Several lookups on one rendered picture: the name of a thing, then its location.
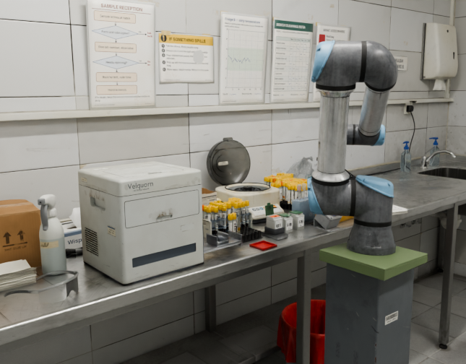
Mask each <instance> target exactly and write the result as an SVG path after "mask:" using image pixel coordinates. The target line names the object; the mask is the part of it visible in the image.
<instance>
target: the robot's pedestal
mask: <svg viewBox="0 0 466 364"><path fill-rule="evenodd" d="M413 278H414V268H413V269H410V270H408V271H406V272H403V273H402V274H398V275H397V276H394V277H392V278H390V279H387V280H385V281H383V280H380V279H377V278H374V277H370V276H367V275H364V274H361V273H358V272H354V271H351V270H349V269H345V268H342V267H340V266H335V265H333V264H329V263H327V279H326V309H325V340H324V364H409V354H410V330H411V316H412V303H413Z"/></svg>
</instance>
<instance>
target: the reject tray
mask: <svg viewBox="0 0 466 364"><path fill-rule="evenodd" d="M249 246H250V247H252V248H256V249H259V250H261V251H265V250H267V249H271V248H275V247H277V244H274V243H270V242H267V241H265V240H262V241H259V242H256V243H252V244H249Z"/></svg>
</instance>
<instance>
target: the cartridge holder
mask: <svg viewBox="0 0 466 364"><path fill-rule="evenodd" d="M284 232H285V228H284V227H281V228H278V229H272V228H270V227H267V226H266V227H264V231H262V235H263V236H267V237H270V238H274V239H275V240H280V239H282V238H287V237H288V234H287V233H284Z"/></svg>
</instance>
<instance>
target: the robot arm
mask: <svg viewBox="0 0 466 364"><path fill-rule="evenodd" d="M397 77H398V68H397V62H396V60H395V58H394V56H393V55H392V53H391V52H390V51H389V50H388V49H387V48H386V47H385V46H383V45H382V44H380V43H377V42H375V41H370V40H366V41H335V40H333V41H323V42H320V43H319V44H318V45H317V47H316V53H315V57H314V65H313V70H312V75H311V81H312V82H313V83H316V89H317V90H318V91H319V92H320V111H319V143H318V157H317V158H316V161H317V169H316V170H315V171H314V172H313V173H312V178H308V180H307V188H308V204H309V209H310V211H311V212H312V213H313V214H316V215H324V216H325V215H337V216H352V217H354V222H353V227H352V229H351V231H350V235H349V238H348V240H347V249H349V250H350V251H353V252H355V253H358V254H365V255H370V256H386V255H390V254H393V253H395V250H396V243H395V241H394V236H393V233H392V206H393V198H394V195H393V193H394V186H393V184H392V182H390V181H388V180H386V179H383V178H377V177H373V176H368V175H357V176H356V177H355V176H354V175H353V174H351V173H350V172H348V171H347V170H346V169H345V157H346V146H347V145H367V146H381V145H383V143H384V139H385V127H384V125H381V124H382V121H383V118H384V113H385V110H386V106H387V102H388V99H389V94H390V90H391V89H392V88H393V87H394V86H395V85H396V82H397ZM356 82H364V83H365V85H366V88H365V92H364V96H363V104H362V108H361V116H360V120H359V124H348V114H349V102H350V94H351V93H352V92H353V91H354V90H355V86H356Z"/></svg>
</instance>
